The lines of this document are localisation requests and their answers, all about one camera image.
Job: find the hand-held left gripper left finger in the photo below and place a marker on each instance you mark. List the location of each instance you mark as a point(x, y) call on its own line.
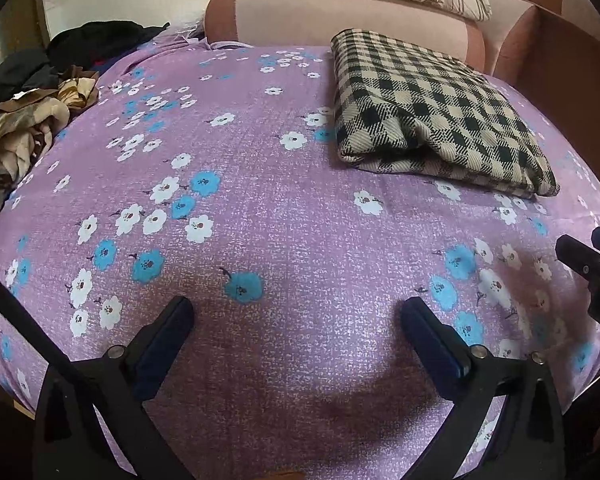
point(165, 335)

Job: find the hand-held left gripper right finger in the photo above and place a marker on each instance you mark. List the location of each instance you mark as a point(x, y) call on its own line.
point(430, 340)

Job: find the black and beige checked coat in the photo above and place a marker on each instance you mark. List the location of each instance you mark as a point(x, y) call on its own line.
point(430, 110)

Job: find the purple floral bed sheet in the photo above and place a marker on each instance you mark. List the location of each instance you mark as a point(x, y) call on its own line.
point(280, 210)

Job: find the beige and brown patterned cloth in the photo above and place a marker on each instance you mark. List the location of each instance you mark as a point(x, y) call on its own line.
point(25, 130)

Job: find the dark grey cloth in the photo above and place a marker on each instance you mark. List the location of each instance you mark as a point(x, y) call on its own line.
point(15, 77)

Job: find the black clothing pile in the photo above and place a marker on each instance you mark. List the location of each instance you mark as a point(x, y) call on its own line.
point(105, 40)

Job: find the pink sofa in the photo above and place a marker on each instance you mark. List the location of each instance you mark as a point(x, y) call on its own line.
point(330, 15)

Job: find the wooden door frame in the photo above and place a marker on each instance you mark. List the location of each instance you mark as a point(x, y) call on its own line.
point(38, 20)

